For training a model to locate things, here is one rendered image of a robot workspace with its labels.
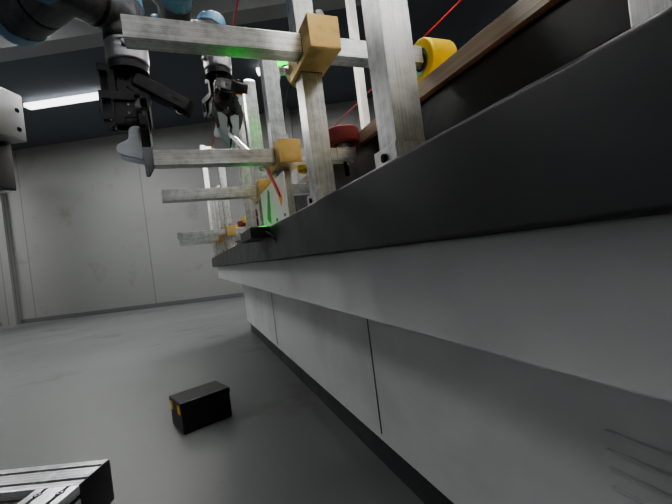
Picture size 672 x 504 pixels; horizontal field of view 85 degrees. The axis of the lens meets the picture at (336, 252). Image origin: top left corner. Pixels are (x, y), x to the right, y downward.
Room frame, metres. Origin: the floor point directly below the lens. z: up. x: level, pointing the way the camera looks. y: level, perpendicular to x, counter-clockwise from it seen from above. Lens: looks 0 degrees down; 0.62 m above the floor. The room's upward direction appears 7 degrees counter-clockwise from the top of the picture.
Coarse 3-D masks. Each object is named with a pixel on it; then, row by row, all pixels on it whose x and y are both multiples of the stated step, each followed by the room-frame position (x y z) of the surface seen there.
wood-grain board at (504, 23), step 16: (528, 0) 0.44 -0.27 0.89; (544, 0) 0.42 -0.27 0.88; (560, 0) 0.41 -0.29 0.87; (512, 16) 0.46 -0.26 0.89; (528, 16) 0.44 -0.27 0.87; (480, 32) 0.51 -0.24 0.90; (496, 32) 0.48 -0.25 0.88; (512, 32) 0.47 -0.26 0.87; (464, 48) 0.54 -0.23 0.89; (480, 48) 0.51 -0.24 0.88; (448, 64) 0.57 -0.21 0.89; (464, 64) 0.54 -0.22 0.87; (432, 80) 0.61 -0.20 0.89; (448, 80) 0.59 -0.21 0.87; (368, 128) 0.83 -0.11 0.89; (304, 176) 1.29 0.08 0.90
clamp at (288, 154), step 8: (280, 144) 0.76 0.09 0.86; (288, 144) 0.77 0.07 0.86; (296, 144) 0.77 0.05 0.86; (280, 152) 0.76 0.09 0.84; (288, 152) 0.77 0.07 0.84; (296, 152) 0.77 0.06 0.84; (280, 160) 0.76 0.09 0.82; (288, 160) 0.77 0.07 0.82; (296, 160) 0.77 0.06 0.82; (272, 168) 0.83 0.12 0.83; (280, 168) 0.81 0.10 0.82; (288, 168) 0.82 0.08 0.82
